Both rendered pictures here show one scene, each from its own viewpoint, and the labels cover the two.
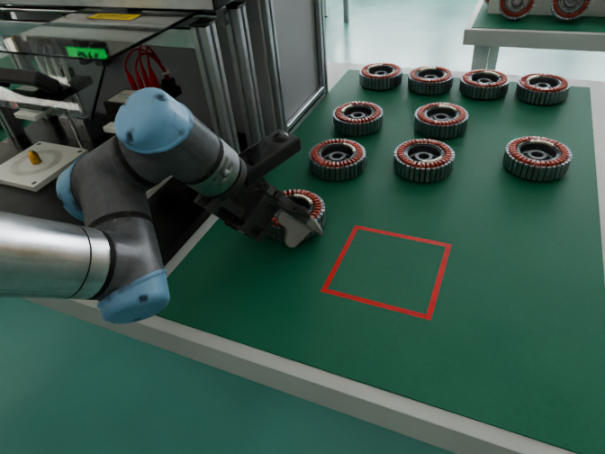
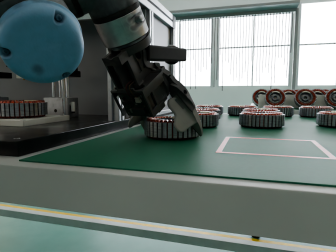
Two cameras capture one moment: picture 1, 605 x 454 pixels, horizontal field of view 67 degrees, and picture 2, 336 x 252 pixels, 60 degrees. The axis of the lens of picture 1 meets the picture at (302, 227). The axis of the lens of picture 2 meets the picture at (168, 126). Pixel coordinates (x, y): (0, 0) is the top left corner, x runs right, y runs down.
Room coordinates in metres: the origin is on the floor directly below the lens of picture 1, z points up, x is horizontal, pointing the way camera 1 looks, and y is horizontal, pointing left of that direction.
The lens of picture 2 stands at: (0.06, 0.13, 0.84)
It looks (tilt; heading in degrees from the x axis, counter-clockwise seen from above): 7 degrees down; 349
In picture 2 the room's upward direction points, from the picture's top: straight up
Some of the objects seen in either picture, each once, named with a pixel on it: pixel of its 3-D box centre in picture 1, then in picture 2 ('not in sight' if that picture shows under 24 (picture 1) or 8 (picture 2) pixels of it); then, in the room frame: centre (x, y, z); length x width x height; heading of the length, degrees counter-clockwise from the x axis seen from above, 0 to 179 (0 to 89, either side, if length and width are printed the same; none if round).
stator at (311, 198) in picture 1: (293, 214); (172, 127); (0.63, 0.01, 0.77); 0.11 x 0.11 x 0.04
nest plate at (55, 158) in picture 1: (38, 164); not in sight; (0.89, 0.55, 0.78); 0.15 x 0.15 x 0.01; 62
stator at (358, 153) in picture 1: (337, 158); (196, 119); (0.79, -0.08, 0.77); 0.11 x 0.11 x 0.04
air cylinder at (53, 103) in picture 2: not in sight; (61, 107); (0.91, 0.27, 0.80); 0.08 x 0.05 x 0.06; 62
